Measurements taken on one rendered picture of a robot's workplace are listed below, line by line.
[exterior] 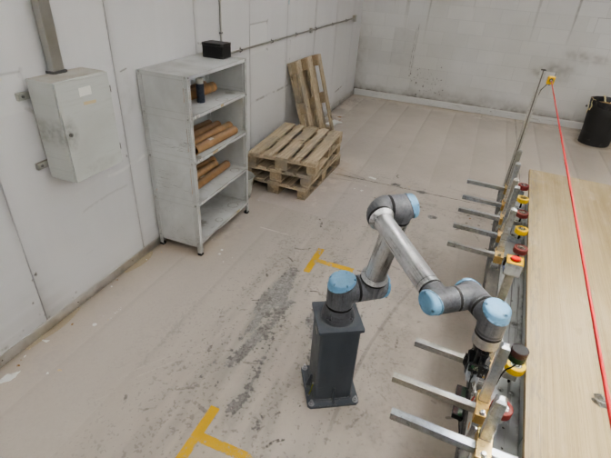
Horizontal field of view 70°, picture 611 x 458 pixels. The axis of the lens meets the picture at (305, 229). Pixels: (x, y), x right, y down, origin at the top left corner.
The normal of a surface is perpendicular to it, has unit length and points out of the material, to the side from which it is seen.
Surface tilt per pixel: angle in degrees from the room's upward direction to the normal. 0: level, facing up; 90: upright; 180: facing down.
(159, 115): 90
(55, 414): 0
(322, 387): 90
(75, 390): 0
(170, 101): 90
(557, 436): 0
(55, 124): 90
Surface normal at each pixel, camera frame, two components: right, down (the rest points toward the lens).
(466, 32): -0.37, 0.47
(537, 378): 0.06, -0.85
